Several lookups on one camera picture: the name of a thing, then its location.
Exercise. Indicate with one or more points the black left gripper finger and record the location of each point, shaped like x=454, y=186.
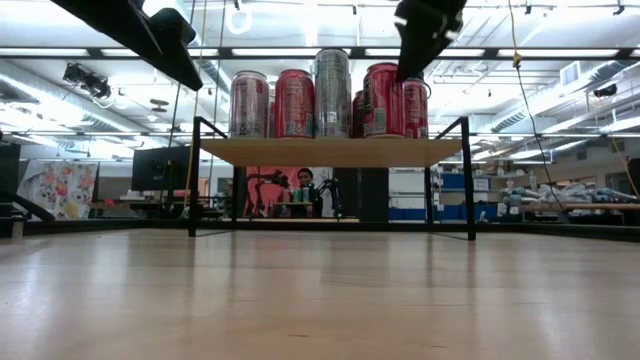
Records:
x=175, y=25
x=125, y=30

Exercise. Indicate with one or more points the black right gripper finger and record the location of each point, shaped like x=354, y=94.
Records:
x=415, y=52

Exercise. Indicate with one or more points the red Coca-Cola original can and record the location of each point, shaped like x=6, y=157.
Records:
x=416, y=112

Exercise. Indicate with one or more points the red Coke Zero can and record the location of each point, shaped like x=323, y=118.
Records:
x=382, y=105
x=357, y=117

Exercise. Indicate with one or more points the tall slim white can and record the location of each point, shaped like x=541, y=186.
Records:
x=332, y=95

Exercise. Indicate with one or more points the red Fanta can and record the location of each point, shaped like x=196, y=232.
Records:
x=294, y=105

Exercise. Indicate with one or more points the black background robot arm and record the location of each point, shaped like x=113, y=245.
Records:
x=272, y=177
x=334, y=192

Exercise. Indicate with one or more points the black ceiling fixture cluster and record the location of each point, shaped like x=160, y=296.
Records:
x=87, y=80

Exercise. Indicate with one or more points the black background monitor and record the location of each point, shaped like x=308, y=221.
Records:
x=160, y=167

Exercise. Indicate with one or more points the black partition panel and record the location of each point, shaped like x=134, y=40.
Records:
x=372, y=195

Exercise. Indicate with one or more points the rack with blue bins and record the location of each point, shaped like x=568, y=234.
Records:
x=455, y=212

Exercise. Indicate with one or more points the person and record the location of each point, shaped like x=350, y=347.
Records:
x=305, y=176

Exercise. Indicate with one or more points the floral cloth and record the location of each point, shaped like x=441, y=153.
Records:
x=60, y=190

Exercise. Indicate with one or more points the small black ceiling fixture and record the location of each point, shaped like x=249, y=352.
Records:
x=605, y=91

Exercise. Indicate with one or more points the orange background backdrop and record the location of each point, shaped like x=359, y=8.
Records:
x=280, y=200

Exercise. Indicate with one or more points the cluttered background workbench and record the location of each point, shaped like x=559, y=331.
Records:
x=575, y=195

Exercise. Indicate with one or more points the black overhead frame beam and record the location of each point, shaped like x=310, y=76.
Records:
x=225, y=52

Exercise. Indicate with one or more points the wooden shelf with black frame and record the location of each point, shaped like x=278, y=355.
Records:
x=330, y=152

